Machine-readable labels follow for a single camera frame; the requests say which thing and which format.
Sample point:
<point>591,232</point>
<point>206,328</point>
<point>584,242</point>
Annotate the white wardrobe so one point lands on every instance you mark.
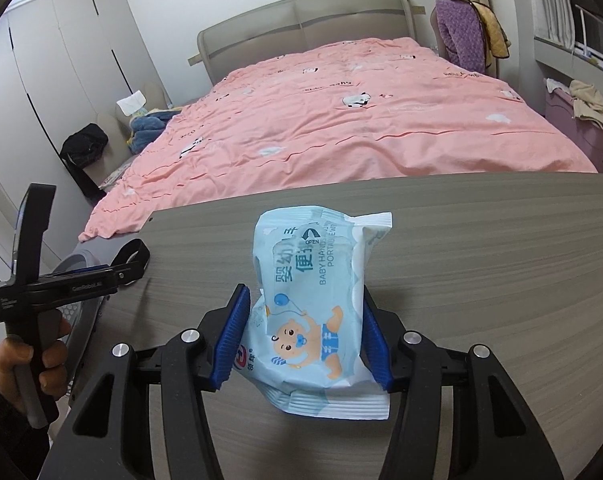
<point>56,60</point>

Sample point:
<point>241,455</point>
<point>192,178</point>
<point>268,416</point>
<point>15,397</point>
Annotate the white paper sheet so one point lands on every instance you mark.
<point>131,102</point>

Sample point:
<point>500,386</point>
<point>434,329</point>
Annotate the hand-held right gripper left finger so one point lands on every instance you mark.
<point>234,340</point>

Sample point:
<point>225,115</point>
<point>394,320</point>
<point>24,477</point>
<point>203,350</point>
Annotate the bed with pink cover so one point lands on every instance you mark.
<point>356,125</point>

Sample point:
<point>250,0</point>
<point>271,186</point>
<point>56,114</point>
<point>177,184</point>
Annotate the beige crumpled cloth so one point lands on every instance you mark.
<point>589,102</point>

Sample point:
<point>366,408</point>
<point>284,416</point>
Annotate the person's left hand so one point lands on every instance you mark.
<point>53,360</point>

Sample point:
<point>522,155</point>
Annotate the grey bed headboard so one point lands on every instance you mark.
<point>301,25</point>

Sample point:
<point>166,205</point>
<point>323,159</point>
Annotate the pink storage box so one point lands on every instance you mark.
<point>591,145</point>

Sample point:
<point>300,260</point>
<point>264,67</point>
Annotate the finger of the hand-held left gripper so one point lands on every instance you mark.
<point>144,250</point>
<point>131,274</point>

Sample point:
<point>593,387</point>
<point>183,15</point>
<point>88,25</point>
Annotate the black bag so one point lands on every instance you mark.
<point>83,142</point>

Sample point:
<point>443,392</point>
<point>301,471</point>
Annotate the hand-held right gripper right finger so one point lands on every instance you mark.
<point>376,345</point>

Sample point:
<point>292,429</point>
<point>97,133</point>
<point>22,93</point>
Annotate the grey mesh trash bin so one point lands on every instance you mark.
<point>88,320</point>

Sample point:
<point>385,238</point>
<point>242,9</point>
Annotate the person's left forearm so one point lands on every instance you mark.
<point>6,435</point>

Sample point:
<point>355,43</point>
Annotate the purple fuzzy blanket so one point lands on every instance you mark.
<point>459,35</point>

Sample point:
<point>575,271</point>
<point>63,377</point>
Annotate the beige chair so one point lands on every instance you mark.
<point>112,130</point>

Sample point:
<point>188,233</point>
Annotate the light blue wet wipes packet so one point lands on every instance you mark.
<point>306,280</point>

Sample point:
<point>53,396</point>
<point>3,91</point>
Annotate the blue cloth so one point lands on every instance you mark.
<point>149,127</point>

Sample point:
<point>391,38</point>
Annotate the white metal rail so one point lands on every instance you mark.
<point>589,30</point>

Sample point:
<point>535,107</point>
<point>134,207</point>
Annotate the grey window ledge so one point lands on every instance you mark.
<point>551,55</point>

